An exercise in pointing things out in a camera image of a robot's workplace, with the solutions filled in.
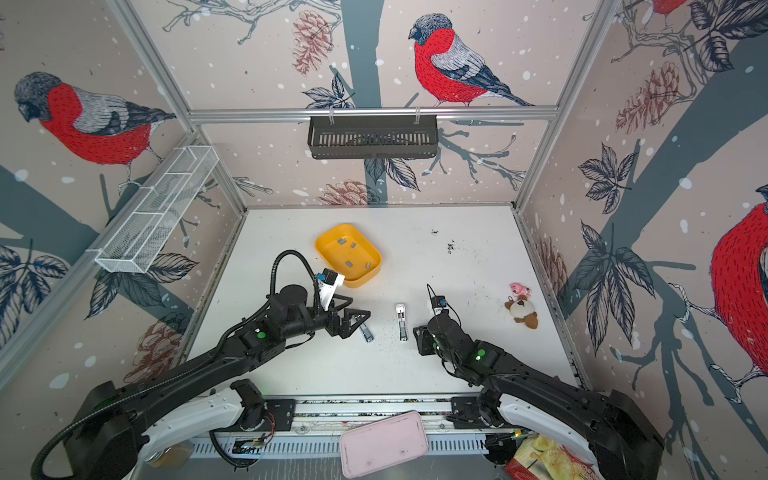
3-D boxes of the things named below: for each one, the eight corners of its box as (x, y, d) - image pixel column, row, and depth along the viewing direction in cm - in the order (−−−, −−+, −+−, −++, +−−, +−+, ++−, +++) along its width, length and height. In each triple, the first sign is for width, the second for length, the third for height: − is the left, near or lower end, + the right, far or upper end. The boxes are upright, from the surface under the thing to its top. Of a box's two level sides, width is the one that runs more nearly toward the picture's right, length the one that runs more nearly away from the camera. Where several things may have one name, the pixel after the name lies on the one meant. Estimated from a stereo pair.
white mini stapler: (398, 342, 87) (398, 339, 85) (395, 306, 95) (395, 303, 93) (409, 341, 87) (409, 338, 85) (404, 305, 95) (404, 302, 93)
